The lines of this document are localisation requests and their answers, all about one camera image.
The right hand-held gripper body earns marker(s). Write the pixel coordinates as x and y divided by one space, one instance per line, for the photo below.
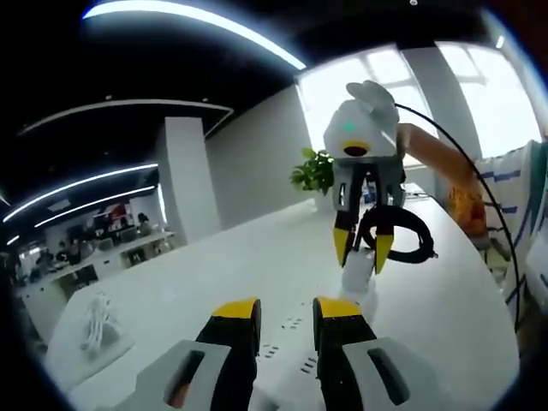
364 132

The person's striped white shirt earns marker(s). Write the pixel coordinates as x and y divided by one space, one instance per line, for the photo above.
518 192

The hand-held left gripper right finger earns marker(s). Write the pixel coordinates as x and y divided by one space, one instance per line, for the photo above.
338 342

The straight ceiling light strip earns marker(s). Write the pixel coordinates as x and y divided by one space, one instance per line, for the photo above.
94 205
77 188

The white power strip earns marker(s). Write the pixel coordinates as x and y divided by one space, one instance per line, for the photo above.
287 342

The row of background office desks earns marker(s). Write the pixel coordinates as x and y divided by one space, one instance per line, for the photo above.
98 261

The white desk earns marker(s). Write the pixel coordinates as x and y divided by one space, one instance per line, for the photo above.
214 265

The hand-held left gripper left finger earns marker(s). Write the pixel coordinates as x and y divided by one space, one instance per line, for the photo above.
231 342

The white charger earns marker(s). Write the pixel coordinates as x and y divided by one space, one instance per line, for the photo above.
359 274

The long curved ceiling light strip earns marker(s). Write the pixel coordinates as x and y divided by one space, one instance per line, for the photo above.
192 21

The large bright window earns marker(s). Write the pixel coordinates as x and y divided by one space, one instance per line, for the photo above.
428 85

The green plant in white pot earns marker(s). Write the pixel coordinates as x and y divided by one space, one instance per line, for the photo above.
314 173

